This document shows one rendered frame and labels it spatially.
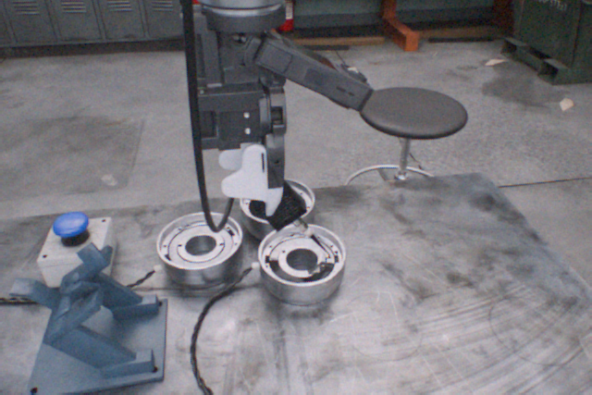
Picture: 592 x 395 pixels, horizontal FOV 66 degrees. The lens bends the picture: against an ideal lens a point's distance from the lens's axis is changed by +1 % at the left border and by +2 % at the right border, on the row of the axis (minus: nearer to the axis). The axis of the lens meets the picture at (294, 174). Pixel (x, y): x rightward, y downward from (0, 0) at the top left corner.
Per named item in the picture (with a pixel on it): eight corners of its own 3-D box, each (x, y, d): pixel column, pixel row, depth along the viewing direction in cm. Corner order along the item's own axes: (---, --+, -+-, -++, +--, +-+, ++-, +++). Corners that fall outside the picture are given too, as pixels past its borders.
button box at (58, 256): (117, 241, 62) (109, 214, 59) (108, 280, 56) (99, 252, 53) (55, 249, 61) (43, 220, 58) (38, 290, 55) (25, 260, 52)
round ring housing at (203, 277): (223, 225, 65) (220, 202, 63) (258, 270, 57) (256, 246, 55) (151, 253, 60) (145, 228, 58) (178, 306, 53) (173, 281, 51)
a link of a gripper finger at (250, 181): (224, 218, 48) (215, 139, 43) (279, 212, 49) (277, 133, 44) (226, 236, 45) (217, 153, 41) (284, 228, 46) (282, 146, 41)
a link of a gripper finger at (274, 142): (261, 173, 46) (256, 92, 42) (278, 171, 46) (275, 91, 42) (267, 197, 42) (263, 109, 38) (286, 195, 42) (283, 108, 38)
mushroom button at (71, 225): (100, 237, 59) (90, 206, 56) (93, 259, 56) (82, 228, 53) (67, 240, 58) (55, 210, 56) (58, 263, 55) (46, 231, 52)
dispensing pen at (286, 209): (346, 253, 54) (263, 164, 45) (317, 271, 55) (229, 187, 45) (341, 240, 56) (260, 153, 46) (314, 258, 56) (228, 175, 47)
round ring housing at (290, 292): (339, 246, 61) (340, 223, 59) (348, 309, 52) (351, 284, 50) (262, 247, 61) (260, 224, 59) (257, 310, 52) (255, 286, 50)
